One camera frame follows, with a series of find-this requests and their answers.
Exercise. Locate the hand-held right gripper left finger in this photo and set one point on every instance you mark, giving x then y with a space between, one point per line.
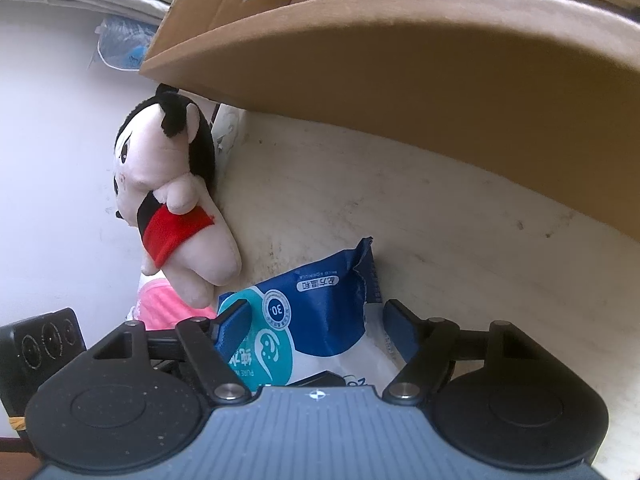
235 322

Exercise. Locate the clear blue plastic bag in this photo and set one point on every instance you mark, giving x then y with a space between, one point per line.
125 42

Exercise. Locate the white plastic wrapper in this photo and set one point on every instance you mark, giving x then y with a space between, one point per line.
227 127

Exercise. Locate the plush doll with red bib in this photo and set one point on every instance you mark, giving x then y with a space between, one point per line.
165 170

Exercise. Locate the blue white wet wipes packet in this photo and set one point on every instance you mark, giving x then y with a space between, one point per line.
320 310

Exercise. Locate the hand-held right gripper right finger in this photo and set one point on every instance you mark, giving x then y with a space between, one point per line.
400 330

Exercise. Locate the brown cardboard box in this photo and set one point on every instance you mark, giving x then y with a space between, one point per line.
400 85

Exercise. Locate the yellow rubber band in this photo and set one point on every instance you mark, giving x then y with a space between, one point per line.
17 422

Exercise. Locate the pink ribbed cloth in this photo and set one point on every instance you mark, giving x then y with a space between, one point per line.
165 307

